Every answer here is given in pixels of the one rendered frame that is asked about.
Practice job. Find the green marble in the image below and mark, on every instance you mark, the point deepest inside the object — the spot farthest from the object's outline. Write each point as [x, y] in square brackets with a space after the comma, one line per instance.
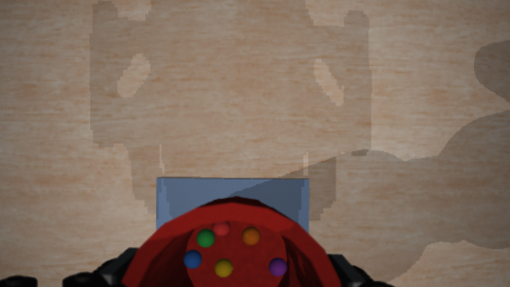
[206, 238]

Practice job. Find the dark blue marble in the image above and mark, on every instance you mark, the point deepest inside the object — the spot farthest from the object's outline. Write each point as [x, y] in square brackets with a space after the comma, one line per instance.
[192, 259]

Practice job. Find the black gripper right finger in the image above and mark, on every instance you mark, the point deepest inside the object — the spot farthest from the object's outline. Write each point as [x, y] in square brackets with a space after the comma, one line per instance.
[352, 276]

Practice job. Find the dark red marble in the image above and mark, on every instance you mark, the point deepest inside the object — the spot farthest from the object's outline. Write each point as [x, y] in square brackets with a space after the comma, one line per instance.
[221, 229]

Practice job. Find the yellow marble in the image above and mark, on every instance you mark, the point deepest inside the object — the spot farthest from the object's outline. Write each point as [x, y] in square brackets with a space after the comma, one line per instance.
[223, 267]

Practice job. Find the orange marble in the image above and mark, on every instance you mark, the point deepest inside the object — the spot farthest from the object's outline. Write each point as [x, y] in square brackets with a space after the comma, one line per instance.
[250, 235]

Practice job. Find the purple marble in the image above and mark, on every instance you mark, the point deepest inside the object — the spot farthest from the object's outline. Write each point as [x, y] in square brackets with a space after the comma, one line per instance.
[277, 266]

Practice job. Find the dark red cup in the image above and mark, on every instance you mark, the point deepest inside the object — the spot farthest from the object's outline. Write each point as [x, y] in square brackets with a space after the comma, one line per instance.
[159, 261]

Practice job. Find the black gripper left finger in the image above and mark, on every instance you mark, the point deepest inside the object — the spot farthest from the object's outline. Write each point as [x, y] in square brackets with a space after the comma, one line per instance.
[111, 272]

